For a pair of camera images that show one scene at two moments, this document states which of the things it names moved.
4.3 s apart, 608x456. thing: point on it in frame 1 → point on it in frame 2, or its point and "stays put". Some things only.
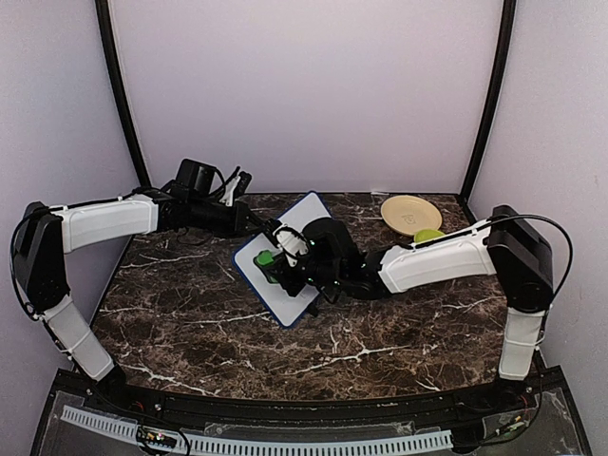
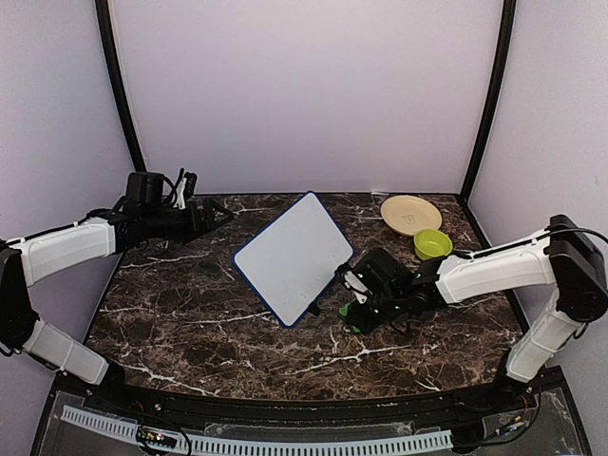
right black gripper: [283, 274] → [364, 323]
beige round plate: [408, 215] stays put
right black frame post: [501, 71] stays put
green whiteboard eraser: [265, 257] → [344, 310]
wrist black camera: [195, 180] → [144, 189]
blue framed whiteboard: [280, 305] stays put
